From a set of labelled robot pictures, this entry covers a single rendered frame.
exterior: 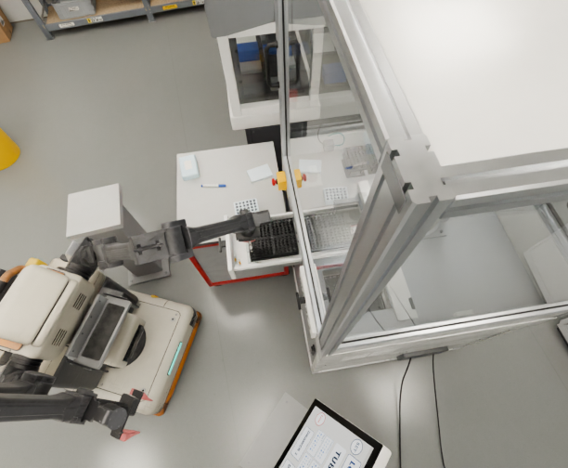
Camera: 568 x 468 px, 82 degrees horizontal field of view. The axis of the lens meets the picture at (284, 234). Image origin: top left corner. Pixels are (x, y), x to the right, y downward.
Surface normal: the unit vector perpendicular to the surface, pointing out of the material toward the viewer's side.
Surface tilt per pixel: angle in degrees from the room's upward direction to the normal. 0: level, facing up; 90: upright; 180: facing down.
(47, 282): 42
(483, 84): 0
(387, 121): 0
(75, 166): 0
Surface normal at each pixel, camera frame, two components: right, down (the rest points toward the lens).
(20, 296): 0.63, -0.20
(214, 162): -0.03, -0.47
